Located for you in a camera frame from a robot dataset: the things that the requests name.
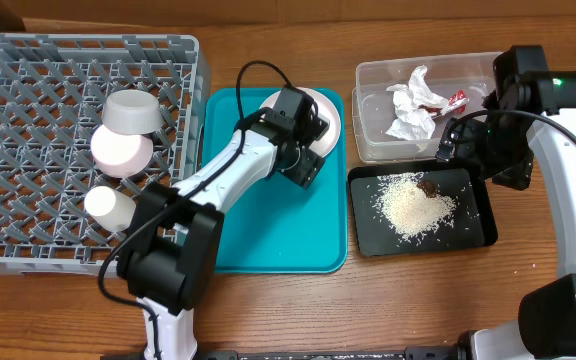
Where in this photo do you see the grey bowl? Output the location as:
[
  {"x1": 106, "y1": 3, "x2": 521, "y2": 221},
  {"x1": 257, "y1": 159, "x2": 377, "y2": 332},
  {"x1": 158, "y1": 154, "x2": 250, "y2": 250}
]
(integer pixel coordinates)
[{"x1": 102, "y1": 89, "x2": 164, "y2": 135}]

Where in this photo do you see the clear plastic bin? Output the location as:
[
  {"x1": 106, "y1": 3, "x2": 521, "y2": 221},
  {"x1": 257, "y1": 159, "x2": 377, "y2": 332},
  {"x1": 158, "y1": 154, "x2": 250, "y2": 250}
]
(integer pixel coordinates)
[{"x1": 352, "y1": 52, "x2": 499, "y2": 163}]

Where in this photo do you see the cream white cup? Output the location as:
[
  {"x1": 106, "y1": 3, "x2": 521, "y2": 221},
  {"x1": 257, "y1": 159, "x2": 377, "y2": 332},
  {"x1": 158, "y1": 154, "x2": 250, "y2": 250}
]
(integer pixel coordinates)
[{"x1": 84, "y1": 186, "x2": 136, "y2": 232}]

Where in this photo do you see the teal plastic tray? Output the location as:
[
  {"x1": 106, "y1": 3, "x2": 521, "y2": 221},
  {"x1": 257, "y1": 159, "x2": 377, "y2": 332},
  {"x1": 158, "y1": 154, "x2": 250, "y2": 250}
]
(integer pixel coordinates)
[{"x1": 201, "y1": 88, "x2": 348, "y2": 274}]

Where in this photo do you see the red foil wrapper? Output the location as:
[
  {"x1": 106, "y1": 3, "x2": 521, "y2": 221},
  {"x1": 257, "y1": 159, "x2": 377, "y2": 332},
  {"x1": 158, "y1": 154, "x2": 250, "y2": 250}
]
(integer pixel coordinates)
[{"x1": 421, "y1": 90, "x2": 469, "y2": 117}]

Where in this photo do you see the black tray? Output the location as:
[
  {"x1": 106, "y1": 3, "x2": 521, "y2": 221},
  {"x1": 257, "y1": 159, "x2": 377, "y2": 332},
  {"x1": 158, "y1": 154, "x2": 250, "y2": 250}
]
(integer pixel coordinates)
[{"x1": 348, "y1": 160, "x2": 498, "y2": 257}]

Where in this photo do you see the grey plastic dish rack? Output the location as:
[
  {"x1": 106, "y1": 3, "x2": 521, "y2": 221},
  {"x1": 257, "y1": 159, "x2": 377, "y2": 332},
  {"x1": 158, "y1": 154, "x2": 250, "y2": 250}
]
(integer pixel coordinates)
[{"x1": 0, "y1": 33, "x2": 211, "y2": 274}]

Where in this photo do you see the white napkin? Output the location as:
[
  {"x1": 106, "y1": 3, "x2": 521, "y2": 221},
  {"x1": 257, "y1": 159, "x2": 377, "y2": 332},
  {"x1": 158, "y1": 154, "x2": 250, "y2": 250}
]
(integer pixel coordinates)
[{"x1": 386, "y1": 65, "x2": 449, "y2": 141}]

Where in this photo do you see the brown food scrap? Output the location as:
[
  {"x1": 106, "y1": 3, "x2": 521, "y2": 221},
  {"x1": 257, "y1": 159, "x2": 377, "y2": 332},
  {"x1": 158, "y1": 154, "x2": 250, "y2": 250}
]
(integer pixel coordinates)
[{"x1": 417, "y1": 180, "x2": 439, "y2": 198}]

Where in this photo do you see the large pink plate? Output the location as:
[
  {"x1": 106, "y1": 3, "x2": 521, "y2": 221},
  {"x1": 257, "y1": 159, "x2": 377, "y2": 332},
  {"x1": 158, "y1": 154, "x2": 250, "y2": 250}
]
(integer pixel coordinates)
[{"x1": 250, "y1": 87, "x2": 341, "y2": 158}]

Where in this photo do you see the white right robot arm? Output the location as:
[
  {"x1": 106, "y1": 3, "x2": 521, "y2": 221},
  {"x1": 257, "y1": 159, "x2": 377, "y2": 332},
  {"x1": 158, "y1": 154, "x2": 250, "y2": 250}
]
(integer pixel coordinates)
[{"x1": 436, "y1": 45, "x2": 576, "y2": 359}]

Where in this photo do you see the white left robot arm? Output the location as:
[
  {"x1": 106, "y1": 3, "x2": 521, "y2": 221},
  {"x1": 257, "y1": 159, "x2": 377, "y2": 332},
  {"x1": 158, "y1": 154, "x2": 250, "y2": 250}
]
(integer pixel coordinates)
[{"x1": 116, "y1": 85, "x2": 341, "y2": 359}]

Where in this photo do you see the white rice pile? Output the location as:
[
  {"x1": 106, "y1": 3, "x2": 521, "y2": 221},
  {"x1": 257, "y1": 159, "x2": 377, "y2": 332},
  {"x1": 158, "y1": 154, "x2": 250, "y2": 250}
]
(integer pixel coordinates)
[{"x1": 371, "y1": 172, "x2": 459, "y2": 247}]

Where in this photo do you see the small pink bowl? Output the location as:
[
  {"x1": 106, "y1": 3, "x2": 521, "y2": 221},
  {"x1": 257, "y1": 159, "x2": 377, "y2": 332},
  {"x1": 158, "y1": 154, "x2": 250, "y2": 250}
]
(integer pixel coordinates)
[{"x1": 90, "y1": 125, "x2": 154, "y2": 178}]

